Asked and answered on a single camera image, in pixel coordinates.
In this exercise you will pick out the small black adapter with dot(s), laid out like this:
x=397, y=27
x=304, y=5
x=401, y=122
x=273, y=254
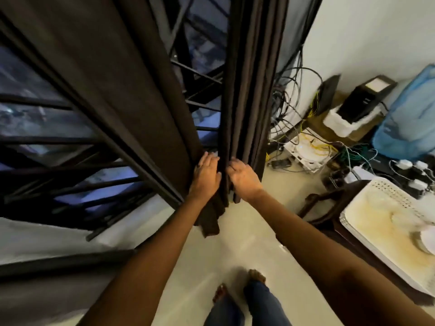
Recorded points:
x=281, y=163

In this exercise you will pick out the wide dark brown curtain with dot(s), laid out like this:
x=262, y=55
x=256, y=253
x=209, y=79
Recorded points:
x=129, y=81

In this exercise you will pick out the black box device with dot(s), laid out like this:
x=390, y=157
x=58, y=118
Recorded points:
x=363, y=98

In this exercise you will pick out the person's foot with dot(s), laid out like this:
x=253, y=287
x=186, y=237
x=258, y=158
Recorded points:
x=220, y=293
x=256, y=276

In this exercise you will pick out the white foam packing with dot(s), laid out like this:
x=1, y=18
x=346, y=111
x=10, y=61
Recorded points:
x=340, y=123

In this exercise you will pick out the brown cardboard box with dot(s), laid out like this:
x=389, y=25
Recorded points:
x=319, y=127

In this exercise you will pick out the white bowl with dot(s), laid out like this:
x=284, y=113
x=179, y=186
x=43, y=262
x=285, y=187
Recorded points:
x=426, y=239

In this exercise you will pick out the person's right forearm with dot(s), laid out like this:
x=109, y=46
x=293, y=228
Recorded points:
x=323, y=254

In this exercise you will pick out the white power adapter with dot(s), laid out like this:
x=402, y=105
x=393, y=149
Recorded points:
x=403, y=164
x=417, y=184
x=420, y=165

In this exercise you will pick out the person's right fingers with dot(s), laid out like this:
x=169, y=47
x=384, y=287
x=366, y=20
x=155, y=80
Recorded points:
x=235, y=166

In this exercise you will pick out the person's left fingers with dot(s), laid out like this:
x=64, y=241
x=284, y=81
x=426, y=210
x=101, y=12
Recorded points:
x=210, y=160

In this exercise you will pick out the narrow dark brown curtain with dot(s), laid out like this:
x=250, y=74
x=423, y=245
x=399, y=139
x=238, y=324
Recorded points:
x=253, y=81

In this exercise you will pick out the white perforated plastic tray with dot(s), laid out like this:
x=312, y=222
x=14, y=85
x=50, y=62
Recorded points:
x=377, y=227

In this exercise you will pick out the person's right hand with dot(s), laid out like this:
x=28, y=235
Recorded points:
x=245, y=182

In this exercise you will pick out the blue plastic bag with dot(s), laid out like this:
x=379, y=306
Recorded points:
x=407, y=118

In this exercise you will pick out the person's left foot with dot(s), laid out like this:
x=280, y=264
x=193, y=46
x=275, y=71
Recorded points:
x=220, y=293

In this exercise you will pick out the blue jeans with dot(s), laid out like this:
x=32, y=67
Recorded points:
x=251, y=307

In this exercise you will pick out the person's right foot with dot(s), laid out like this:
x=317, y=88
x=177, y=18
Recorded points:
x=256, y=276

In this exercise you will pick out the person's left hand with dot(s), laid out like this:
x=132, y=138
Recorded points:
x=205, y=179

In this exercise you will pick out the dark wooden chair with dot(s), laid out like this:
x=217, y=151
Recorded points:
x=326, y=203

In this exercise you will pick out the flat black device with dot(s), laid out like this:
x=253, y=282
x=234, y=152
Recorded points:
x=329, y=95

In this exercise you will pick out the person's left forearm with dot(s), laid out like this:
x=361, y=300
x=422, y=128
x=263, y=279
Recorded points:
x=153, y=261

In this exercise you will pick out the black metal window grille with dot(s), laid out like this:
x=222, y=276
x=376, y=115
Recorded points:
x=68, y=186

